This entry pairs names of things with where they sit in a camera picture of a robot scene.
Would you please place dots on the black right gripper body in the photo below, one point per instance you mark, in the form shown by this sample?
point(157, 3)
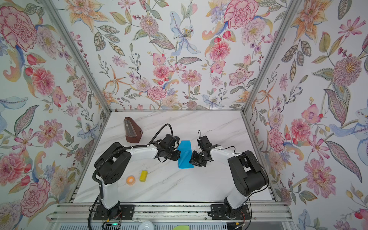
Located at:
point(203, 162)

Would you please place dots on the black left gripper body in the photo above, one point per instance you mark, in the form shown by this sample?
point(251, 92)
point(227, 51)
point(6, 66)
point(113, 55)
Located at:
point(168, 152)

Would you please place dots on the blue square paper sheet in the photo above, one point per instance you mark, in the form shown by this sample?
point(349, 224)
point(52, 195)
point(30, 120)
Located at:
point(185, 155)

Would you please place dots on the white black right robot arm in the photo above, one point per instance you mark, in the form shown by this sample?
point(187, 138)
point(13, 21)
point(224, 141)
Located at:
point(249, 176)

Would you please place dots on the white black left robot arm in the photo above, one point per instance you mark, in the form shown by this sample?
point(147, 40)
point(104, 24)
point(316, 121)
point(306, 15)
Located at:
point(110, 167)

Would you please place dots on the yellow cylinder block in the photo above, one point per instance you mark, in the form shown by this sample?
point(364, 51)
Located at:
point(143, 176)

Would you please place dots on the brown wooden metronome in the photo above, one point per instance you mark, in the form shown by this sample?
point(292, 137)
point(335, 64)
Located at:
point(133, 131)

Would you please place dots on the orange tape roll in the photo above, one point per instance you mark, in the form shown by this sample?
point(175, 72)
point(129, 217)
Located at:
point(130, 180)

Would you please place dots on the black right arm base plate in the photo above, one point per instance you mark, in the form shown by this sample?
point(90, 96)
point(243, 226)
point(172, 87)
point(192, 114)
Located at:
point(225, 212)

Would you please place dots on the green object below rail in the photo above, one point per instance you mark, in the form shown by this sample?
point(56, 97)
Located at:
point(181, 227)

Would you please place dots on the white round object below rail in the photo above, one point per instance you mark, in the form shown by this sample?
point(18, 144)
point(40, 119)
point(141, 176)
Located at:
point(146, 225)

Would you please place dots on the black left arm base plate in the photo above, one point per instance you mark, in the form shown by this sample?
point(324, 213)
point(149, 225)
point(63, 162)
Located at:
point(113, 212)

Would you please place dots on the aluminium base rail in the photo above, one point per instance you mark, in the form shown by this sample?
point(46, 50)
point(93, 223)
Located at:
point(170, 212)

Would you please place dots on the aluminium frame corner post right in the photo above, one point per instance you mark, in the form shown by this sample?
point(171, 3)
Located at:
point(285, 23)

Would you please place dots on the aluminium frame corner post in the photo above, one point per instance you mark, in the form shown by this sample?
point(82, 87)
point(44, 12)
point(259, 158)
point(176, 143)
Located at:
point(285, 23)
point(65, 34)

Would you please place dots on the aluminium frame corner post left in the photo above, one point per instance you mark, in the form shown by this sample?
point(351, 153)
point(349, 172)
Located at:
point(65, 34)

